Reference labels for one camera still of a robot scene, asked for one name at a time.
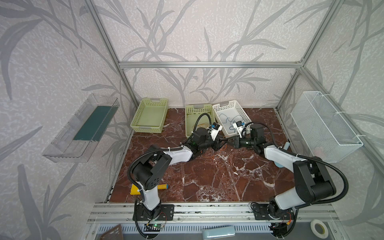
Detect left light green basket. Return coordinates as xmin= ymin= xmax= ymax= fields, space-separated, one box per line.
xmin=131 ymin=98 xmax=169 ymax=134

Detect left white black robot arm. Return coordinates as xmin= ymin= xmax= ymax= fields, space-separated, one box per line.
xmin=127 ymin=113 xmax=226 ymax=213

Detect orange cable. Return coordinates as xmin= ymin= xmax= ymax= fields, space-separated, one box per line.
xmin=191 ymin=115 xmax=211 ymax=128

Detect white wire mesh basket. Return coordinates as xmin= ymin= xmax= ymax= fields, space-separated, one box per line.
xmin=291 ymin=91 xmax=364 ymax=163

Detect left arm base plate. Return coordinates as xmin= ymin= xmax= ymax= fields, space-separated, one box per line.
xmin=133 ymin=204 xmax=175 ymax=221

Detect brown perforated board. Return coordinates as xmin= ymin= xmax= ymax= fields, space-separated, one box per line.
xmin=100 ymin=224 xmax=124 ymax=240

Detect light green basket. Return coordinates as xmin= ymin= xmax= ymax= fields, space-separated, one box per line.
xmin=131 ymin=98 xmax=169 ymax=134
xmin=184 ymin=103 xmax=217 ymax=139

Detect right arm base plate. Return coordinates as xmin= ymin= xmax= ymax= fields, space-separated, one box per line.
xmin=250 ymin=202 xmax=295 ymax=221

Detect light blue flat box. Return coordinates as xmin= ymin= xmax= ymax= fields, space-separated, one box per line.
xmin=202 ymin=226 xmax=236 ymax=240

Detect clear plastic wall shelf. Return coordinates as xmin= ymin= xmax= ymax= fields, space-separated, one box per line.
xmin=42 ymin=94 xmax=120 ymax=163

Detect white tape roll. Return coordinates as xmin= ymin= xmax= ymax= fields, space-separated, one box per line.
xmin=310 ymin=219 xmax=329 ymax=240

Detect middle light green basket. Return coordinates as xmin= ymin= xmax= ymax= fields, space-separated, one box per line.
xmin=184 ymin=103 xmax=217 ymax=139

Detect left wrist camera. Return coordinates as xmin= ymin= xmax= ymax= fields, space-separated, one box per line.
xmin=210 ymin=123 xmax=223 ymax=141

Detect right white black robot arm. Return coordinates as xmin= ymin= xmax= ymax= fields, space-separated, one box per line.
xmin=231 ymin=121 xmax=349 ymax=220

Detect white perforated plastic basket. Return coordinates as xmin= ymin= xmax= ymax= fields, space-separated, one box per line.
xmin=212 ymin=100 xmax=251 ymax=138

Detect yellow toy shovel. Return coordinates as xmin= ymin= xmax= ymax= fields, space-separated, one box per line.
xmin=130 ymin=184 xmax=169 ymax=195

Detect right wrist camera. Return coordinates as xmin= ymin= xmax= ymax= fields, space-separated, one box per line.
xmin=233 ymin=121 xmax=245 ymax=138

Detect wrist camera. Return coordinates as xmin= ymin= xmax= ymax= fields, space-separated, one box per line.
xmin=210 ymin=123 xmax=223 ymax=141
xmin=233 ymin=121 xmax=245 ymax=138

